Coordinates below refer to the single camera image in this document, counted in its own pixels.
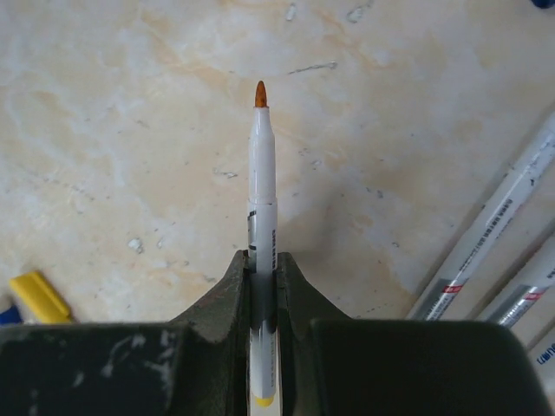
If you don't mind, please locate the green cap marker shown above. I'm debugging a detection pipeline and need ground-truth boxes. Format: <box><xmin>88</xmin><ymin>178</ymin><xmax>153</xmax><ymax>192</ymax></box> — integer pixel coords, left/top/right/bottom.
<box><xmin>477</xmin><ymin>235</ymin><xmax>554</xmax><ymax>328</ymax></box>

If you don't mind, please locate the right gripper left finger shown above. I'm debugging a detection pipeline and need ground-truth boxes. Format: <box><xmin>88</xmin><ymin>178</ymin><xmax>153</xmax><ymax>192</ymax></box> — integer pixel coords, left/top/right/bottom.
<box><xmin>1</xmin><ymin>251</ymin><xmax>250</xmax><ymax>415</ymax></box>

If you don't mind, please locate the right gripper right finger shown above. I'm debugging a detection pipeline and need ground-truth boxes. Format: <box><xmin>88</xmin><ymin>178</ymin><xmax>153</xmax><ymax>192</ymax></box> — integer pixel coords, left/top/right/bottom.
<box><xmin>277</xmin><ymin>253</ymin><xmax>551</xmax><ymax>415</ymax></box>

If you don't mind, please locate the grey cap marker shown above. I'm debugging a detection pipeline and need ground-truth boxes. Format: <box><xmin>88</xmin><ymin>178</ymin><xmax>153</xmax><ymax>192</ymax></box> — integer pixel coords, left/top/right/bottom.
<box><xmin>529</xmin><ymin>328</ymin><xmax>554</xmax><ymax>379</ymax></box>

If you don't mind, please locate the navy cap rainbow marker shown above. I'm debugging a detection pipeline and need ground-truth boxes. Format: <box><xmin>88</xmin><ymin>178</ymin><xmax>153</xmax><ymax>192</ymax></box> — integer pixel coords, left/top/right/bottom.
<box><xmin>408</xmin><ymin>115</ymin><xmax>554</xmax><ymax>321</ymax></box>

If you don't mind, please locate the yellow cap short marker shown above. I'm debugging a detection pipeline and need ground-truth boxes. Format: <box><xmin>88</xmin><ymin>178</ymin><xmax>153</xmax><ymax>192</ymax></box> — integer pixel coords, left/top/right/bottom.
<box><xmin>247</xmin><ymin>81</ymin><xmax>278</xmax><ymax>407</ymax></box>

